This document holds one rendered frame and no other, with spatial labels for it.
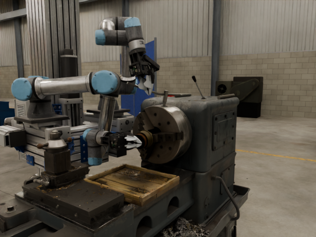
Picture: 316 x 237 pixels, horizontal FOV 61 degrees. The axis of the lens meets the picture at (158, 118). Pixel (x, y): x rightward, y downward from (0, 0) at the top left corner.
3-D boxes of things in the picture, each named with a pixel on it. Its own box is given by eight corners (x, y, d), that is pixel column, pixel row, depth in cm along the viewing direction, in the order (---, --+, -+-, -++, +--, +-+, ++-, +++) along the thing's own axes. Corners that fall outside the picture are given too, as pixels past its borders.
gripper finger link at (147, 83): (143, 95, 123) (139, 75, 123) (151, 95, 128) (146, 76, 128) (148, 94, 121) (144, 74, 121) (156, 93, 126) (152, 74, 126)
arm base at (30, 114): (22, 116, 155) (21, 99, 154) (47, 114, 167) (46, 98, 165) (34, 119, 145) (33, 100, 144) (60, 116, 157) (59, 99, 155)
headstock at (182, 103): (182, 142, 221) (183, 94, 215) (239, 150, 194) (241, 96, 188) (136, 159, 173) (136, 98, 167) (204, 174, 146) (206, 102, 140)
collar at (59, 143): (58, 143, 108) (58, 136, 107) (70, 146, 103) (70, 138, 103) (40, 147, 101) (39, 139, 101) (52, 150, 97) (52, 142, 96)
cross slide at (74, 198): (53, 180, 120) (52, 170, 120) (124, 205, 96) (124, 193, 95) (16, 193, 107) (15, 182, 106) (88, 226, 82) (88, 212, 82)
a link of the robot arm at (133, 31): (138, 22, 131) (140, 14, 123) (143, 43, 131) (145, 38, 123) (122, 24, 130) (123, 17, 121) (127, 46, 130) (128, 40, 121)
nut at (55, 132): (56, 137, 105) (56, 128, 104) (62, 138, 102) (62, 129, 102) (47, 139, 101) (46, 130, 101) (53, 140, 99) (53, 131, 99)
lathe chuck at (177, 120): (138, 150, 162) (146, 99, 154) (184, 168, 145) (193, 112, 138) (129, 153, 155) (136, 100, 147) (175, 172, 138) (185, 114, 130)
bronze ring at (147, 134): (140, 127, 139) (130, 131, 132) (155, 129, 134) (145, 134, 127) (141, 144, 141) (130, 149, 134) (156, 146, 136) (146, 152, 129)
